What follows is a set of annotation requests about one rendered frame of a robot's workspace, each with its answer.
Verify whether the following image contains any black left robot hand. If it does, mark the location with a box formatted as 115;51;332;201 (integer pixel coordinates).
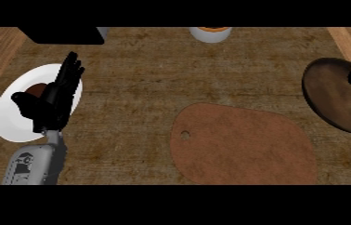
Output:
11;51;87;134

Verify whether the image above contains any dark brown pan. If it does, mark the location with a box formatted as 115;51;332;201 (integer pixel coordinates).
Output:
301;57;351;133

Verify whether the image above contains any pale grey object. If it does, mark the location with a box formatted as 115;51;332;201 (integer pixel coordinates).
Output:
96;27;111;41

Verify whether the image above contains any brown wooden cutting board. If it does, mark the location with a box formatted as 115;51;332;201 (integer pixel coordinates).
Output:
168;102;320;186

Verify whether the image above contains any white cup with orange top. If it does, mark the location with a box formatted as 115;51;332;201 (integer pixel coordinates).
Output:
188;27;233;44

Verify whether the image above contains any brown round food item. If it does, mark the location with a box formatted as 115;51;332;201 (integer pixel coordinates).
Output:
25;83;49;99

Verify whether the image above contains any white round plate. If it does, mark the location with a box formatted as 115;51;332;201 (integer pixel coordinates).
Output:
0;63;84;143

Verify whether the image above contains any black box appliance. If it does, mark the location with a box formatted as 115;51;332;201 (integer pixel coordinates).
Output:
16;27;106;46

